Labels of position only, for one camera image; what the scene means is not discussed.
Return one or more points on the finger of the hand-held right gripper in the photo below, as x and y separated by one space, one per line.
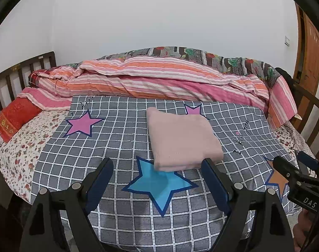
290 169
307 160

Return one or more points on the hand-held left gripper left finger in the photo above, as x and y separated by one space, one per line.
96 189

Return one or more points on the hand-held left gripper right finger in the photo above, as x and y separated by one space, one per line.
217 189

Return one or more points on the pink knit sweater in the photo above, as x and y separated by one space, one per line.
180 136

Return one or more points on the person's right hand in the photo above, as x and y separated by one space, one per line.
303 228

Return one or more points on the grey checked star blanket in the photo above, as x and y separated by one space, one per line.
117 136

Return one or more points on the dark wooden footboard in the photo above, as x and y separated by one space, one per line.
311 99

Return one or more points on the floral bed sheet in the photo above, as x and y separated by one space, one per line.
20 157

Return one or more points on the dark clothing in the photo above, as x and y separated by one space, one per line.
284 73

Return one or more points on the red pillow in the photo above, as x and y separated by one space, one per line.
12 118

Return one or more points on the brown wooden door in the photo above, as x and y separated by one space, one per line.
310 44

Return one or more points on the pink striped quilt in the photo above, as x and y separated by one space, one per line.
162 78

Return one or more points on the dark wooden headboard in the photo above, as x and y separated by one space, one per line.
23 63

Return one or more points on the white wall switch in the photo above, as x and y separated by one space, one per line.
287 41

